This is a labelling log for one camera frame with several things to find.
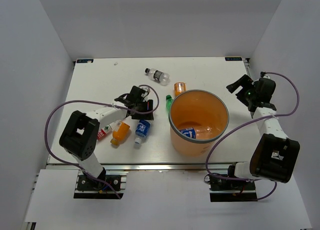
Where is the clear bottle blue label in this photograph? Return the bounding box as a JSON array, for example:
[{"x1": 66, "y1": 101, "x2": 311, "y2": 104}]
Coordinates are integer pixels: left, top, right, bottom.
[{"x1": 134, "y1": 120, "x2": 152, "y2": 149}]

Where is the orange juice bottle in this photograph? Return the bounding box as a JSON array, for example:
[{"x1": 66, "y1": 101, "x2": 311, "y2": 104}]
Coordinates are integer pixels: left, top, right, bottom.
[{"x1": 110, "y1": 121, "x2": 130, "y2": 146}]

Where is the clear bottle red label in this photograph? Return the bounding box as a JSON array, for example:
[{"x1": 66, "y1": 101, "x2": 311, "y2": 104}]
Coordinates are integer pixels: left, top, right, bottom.
[{"x1": 97, "y1": 121, "x2": 121, "y2": 141}]

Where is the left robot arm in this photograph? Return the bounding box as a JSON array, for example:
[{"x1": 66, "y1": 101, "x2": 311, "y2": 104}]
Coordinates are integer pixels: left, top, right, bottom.
[{"x1": 59, "y1": 85, "x2": 160, "y2": 189}]

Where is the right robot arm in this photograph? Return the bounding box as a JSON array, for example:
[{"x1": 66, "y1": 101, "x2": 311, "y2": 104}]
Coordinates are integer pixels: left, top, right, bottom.
[{"x1": 225, "y1": 75, "x2": 300, "y2": 189}]

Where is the orange bin grey rim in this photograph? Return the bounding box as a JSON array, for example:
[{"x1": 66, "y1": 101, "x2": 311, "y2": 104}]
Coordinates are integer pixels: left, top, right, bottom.
[{"x1": 168, "y1": 90, "x2": 230, "y2": 157}]

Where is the blue label bottle in bin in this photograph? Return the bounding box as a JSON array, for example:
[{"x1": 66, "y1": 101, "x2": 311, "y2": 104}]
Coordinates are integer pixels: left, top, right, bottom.
[{"x1": 179, "y1": 125, "x2": 215, "y2": 140}]

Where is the green plastic bottle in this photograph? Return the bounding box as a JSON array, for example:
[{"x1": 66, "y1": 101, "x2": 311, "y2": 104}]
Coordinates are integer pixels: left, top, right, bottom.
[{"x1": 165, "y1": 95, "x2": 173, "y2": 114}]

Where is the clear bottle black label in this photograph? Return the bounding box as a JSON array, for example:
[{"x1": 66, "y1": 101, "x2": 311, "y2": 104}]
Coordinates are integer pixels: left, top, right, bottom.
[{"x1": 144, "y1": 68, "x2": 170, "y2": 86}]

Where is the small orange bottle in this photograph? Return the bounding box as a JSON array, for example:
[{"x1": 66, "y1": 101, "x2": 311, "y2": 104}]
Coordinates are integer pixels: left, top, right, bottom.
[{"x1": 174, "y1": 82, "x2": 187, "y2": 96}]

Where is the right blue corner sticker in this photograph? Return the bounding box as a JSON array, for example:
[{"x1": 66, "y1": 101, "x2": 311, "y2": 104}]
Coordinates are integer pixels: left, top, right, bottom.
[{"x1": 224, "y1": 57, "x2": 243, "y2": 61}]

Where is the blue corner sticker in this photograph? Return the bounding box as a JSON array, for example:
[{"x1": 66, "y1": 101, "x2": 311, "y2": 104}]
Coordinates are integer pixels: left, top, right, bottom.
[
  {"x1": 76, "y1": 59, "x2": 94, "y2": 64},
  {"x1": 224, "y1": 57, "x2": 243, "y2": 61}
]

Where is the left blue corner sticker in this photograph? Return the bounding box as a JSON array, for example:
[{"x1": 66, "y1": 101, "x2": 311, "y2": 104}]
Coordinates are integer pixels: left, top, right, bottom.
[{"x1": 76, "y1": 59, "x2": 94, "y2": 64}]

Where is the aluminium right side rail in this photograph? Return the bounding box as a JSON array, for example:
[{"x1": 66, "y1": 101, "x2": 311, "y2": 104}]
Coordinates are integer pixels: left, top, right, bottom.
[{"x1": 243, "y1": 58, "x2": 251, "y2": 77}]

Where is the aluminium rail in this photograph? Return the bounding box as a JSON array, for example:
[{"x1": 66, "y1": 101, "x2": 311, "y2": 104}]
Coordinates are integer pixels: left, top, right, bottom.
[
  {"x1": 46, "y1": 162, "x2": 232, "y2": 171},
  {"x1": 243, "y1": 58, "x2": 251, "y2": 77}
]

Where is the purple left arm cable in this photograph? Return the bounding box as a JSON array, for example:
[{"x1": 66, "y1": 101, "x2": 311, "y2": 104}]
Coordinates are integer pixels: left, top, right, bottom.
[{"x1": 43, "y1": 84, "x2": 160, "y2": 200}]

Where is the aluminium front rail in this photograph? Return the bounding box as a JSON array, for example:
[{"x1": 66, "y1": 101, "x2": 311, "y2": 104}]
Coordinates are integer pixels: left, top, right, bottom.
[{"x1": 46, "y1": 162, "x2": 232, "y2": 171}]

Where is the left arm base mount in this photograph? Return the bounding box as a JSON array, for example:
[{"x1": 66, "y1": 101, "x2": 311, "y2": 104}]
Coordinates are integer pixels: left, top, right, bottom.
[{"x1": 73, "y1": 171, "x2": 127, "y2": 199}]

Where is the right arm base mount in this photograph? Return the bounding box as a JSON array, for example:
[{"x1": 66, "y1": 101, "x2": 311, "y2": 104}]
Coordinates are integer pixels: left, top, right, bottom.
[{"x1": 204, "y1": 174, "x2": 257, "y2": 202}]

